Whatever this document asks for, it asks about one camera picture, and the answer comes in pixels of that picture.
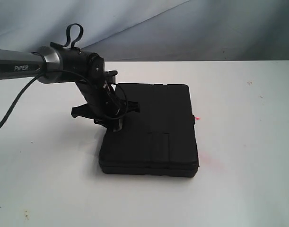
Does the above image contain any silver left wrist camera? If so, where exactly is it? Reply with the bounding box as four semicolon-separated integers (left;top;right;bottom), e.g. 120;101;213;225
104;70;118;84

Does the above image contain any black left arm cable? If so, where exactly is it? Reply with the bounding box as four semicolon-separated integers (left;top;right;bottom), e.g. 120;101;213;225
0;68;126;133

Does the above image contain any black plastic carrying case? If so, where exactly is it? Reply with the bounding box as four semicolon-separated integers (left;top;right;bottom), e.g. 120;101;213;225
98;83;199;178

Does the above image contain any white backdrop cloth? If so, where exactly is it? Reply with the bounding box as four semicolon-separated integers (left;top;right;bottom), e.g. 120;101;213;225
0;0;289;61

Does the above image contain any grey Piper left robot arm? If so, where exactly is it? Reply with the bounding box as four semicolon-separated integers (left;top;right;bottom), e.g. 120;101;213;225
0;24;140;131

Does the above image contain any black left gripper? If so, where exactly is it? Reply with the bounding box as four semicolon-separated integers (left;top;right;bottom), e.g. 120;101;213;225
71;81;141;132

